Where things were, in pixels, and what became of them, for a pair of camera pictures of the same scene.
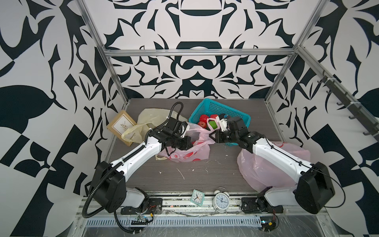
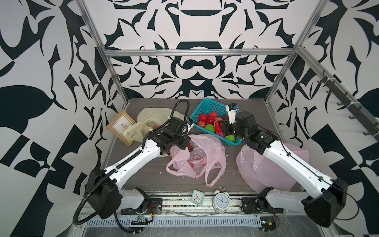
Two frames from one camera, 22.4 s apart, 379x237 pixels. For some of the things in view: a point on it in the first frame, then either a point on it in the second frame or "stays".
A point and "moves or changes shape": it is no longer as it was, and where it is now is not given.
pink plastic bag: x=202 y=139 moves or changes shape
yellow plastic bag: x=148 y=119 stays
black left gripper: x=186 y=141 stays
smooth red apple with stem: x=202 y=124 stays
